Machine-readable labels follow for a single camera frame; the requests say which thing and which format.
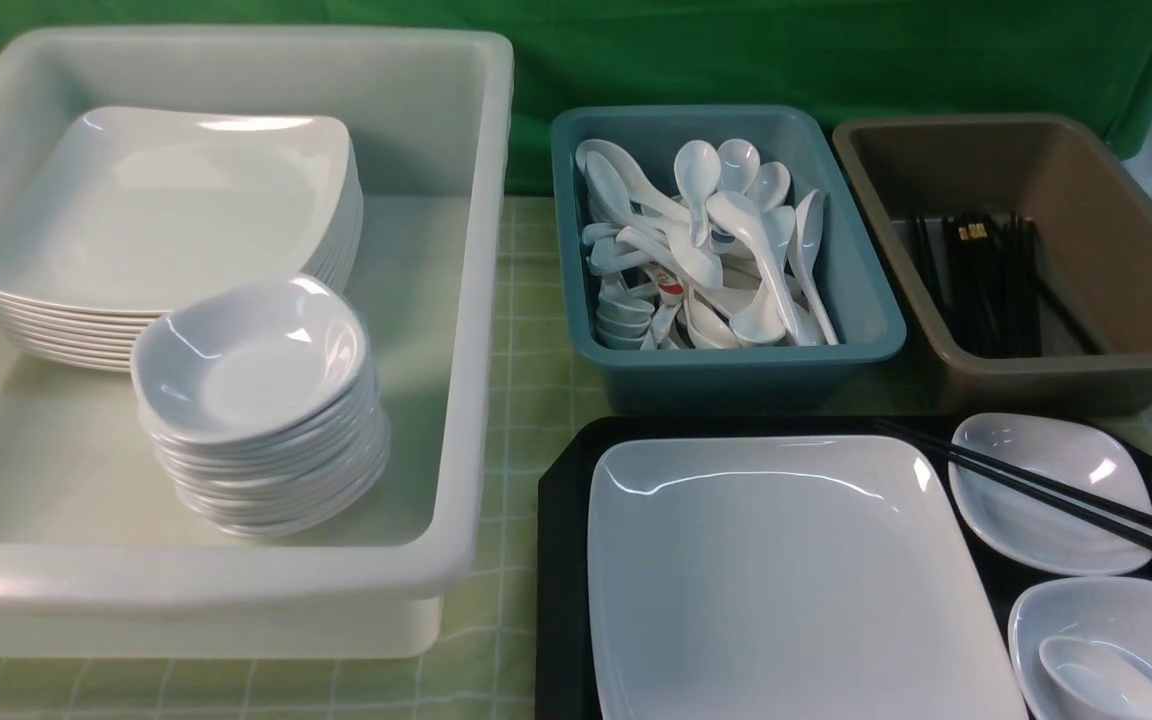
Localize large white square plate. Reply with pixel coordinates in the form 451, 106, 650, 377
586, 434, 1028, 719

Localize black chopstick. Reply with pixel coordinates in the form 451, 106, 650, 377
876, 419, 1152, 553
876, 424, 1152, 575

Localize small white bowl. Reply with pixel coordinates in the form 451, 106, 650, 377
948, 414, 1152, 577
1006, 577, 1152, 719

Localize white ceramic soup spoon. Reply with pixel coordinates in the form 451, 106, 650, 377
1039, 635, 1152, 719

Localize teal plastic bin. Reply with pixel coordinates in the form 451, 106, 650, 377
550, 105, 908, 415

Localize pile of white soup spoons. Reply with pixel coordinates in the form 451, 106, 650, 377
573, 138, 840, 351

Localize stack of small white bowls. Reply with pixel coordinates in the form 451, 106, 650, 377
131, 274, 391, 539

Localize green checked tablecloth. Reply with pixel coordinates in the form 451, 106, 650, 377
0, 194, 1152, 720

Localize bundle of black chopsticks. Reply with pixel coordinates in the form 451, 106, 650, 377
902, 213, 1105, 359

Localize green backdrop cloth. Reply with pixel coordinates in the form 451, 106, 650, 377
0, 1, 1152, 194

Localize brown plastic bin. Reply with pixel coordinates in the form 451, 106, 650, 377
832, 113, 1152, 416

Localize stack of white square plates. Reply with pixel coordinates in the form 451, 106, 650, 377
0, 106, 364, 374

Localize large white plastic tub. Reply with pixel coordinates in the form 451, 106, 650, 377
0, 26, 513, 659

